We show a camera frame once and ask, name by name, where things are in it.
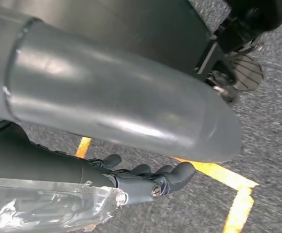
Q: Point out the silver rounded metal cylinder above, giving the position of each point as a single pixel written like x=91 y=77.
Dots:
x=107 y=96

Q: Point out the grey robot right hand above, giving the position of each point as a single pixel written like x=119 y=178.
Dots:
x=46 y=167

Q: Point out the clear crumpled plastic film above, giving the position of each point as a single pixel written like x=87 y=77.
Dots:
x=46 y=209

